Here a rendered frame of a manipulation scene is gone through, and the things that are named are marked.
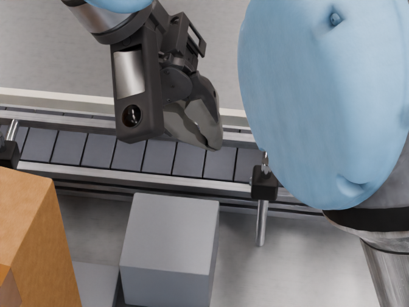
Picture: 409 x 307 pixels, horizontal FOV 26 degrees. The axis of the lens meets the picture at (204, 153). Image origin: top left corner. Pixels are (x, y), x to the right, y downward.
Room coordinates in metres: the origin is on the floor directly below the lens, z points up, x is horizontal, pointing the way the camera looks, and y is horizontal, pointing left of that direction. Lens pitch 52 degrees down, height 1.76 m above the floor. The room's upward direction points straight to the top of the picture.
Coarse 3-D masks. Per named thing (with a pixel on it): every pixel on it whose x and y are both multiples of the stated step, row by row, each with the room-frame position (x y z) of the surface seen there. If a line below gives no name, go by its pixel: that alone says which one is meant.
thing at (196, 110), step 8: (192, 104) 0.63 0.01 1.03; (200, 104) 0.63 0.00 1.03; (184, 112) 0.63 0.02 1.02; (192, 112) 0.63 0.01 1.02; (200, 112) 0.63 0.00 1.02; (208, 112) 0.63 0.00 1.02; (200, 120) 0.63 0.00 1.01; (208, 120) 0.63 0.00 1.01; (200, 128) 0.63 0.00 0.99; (208, 128) 0.63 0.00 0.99; (216, 128) 0.63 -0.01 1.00; (208, 136) 0.63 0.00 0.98; (216, 136) 0.63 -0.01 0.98; (208, 144) 0.63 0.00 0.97; (216, 144) 0.63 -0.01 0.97
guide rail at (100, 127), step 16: (0, 112) 0.68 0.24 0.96; (16, 112) 0.68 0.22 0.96; (48, 128) 0.66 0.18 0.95; (64, 128) 0.66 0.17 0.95; (80, 128) 0.66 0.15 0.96; (96, 128) 0.66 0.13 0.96; (112, 128) 0.66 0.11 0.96; (224, 144) 0.64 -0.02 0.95; (240, 144) 0.64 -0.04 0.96; (256, 144) 0.63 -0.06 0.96
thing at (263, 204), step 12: (264, 156) 0.62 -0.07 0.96; (264, 168) 0.58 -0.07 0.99; (252, 180) 0.58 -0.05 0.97; (264, 180) 0.57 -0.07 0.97; (276, 180) 0.57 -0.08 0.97; (252, 192) 0.57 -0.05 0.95; (264, 192) 0.57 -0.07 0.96; (276, 192) 0.57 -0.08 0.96; (264, 204) 0.58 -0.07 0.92; (264, 216) 0.58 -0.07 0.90; (264, 228) 0.58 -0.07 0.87; (264, 240) 0.58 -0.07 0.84
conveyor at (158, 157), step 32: (0, 128) 0.72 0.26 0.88; (32, 128) 0.72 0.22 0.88; (224, 128) 0.72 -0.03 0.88; (32, 160) 0.67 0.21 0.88; (64, 160) 0.67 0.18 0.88; (96, 160) 0.67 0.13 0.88; (128, 160) 0.67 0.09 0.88; (160, 160) 0.67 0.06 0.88; (192, 160) 0.67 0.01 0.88; (224, 160) 0.67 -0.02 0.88; (256, 160) 0.67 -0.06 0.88
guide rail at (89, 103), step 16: (0, 96) 0.75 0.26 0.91; (16, 96) 0.75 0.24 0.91; (32, 96) 0.75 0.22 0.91; (48, 96) 0.75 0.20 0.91; (64, 96) 0.75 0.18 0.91; (80, 96) 0.75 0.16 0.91; (96, 96) 0.75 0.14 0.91; (96, 112) 0.74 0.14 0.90; (112, 112) 0.73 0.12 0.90; (224, 112) 0.72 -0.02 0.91; (240, 112) 0.72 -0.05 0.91
